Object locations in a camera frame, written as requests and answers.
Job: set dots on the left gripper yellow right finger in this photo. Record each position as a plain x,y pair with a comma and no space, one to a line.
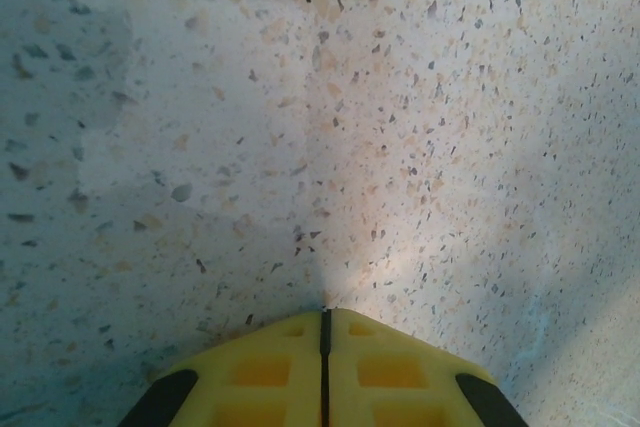
400,382

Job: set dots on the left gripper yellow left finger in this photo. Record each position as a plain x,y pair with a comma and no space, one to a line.
250,382

